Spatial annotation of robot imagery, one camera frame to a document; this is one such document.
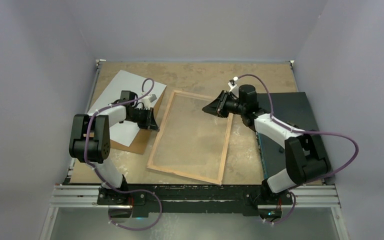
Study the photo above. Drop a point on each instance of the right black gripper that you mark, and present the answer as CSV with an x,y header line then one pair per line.
x,y
217,107

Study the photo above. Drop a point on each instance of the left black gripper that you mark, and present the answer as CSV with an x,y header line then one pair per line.
x,y
148,112

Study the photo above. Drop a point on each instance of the brown backing board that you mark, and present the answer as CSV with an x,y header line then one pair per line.
x,y
140,142

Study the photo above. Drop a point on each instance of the wooden picture frame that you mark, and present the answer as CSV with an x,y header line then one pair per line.
x,y
152,149

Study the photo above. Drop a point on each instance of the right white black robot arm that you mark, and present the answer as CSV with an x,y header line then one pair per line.
x,y
305,155

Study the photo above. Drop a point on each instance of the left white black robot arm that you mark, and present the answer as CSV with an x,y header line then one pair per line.
x,y
90,141

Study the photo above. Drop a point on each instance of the dark blue book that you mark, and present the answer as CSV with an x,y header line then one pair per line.
x,y
294,109

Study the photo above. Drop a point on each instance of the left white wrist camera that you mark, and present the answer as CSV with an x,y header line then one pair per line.
x,y
149,100

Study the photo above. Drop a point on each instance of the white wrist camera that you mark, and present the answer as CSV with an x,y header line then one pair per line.
x,y
149,100
234,88

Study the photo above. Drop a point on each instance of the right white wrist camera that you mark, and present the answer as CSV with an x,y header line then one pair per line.
x,y
234,88

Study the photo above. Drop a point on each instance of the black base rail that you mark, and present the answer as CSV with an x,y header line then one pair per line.
x,y
143,199

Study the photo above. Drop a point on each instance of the aluminium frame rails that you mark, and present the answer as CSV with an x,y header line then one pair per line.
x,y
75,215

